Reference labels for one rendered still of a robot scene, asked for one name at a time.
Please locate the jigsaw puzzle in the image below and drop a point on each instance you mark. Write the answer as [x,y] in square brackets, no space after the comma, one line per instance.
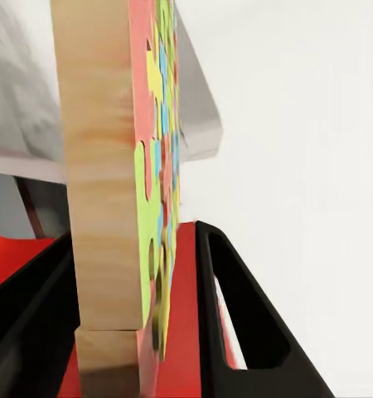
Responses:
[116,64]

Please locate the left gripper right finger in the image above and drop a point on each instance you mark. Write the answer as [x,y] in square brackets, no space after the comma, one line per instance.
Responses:
[277,365]

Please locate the swivel chair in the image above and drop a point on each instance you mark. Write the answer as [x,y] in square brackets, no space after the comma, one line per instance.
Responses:
[179,375]

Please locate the toy box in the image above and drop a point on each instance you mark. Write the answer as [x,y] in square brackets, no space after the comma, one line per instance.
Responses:
[200,120]

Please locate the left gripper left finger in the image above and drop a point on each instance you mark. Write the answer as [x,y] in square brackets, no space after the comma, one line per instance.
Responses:
[39,313]

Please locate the desk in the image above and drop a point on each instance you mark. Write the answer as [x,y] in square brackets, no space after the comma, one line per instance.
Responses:
[31,135]

